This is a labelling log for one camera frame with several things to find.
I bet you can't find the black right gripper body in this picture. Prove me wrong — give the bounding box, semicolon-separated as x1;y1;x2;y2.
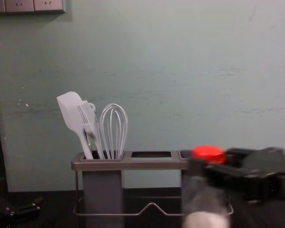
241;146;285;205

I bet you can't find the clear bottle with red cap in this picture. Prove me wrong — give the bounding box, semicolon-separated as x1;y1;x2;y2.
182;145;231;228

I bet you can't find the black table cloth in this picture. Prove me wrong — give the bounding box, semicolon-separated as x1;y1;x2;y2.
0;188;285;228

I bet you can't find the black rack with steel bars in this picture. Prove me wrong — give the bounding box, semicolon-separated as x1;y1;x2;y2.
71;150;234;228

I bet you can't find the grey plastic utensil holder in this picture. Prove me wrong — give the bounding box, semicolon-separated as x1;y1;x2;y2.
81;156;124;228

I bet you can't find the grey silicone spatula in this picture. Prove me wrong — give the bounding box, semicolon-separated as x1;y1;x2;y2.
56;91;95;160

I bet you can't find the grey silicone whisk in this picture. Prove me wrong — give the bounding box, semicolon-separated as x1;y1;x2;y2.
99;103;129;160

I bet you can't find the grey utensil with loop handle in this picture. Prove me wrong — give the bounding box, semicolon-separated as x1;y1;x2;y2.
87;102;106;159

